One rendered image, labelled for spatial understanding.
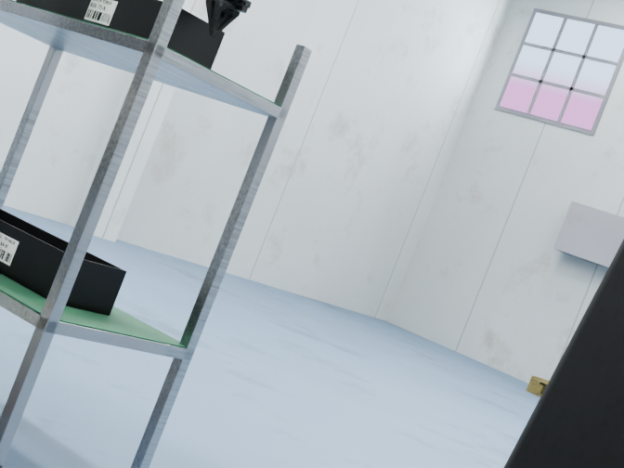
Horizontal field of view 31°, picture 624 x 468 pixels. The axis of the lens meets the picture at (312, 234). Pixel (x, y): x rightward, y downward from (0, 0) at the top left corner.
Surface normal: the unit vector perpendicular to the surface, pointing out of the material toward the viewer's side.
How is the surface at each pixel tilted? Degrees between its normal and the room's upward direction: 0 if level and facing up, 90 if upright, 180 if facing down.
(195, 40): 90
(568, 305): 90
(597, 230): 90
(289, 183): 90
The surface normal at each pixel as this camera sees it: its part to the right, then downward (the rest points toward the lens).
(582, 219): -0.57, -0.22
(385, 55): 0.74, 0.29
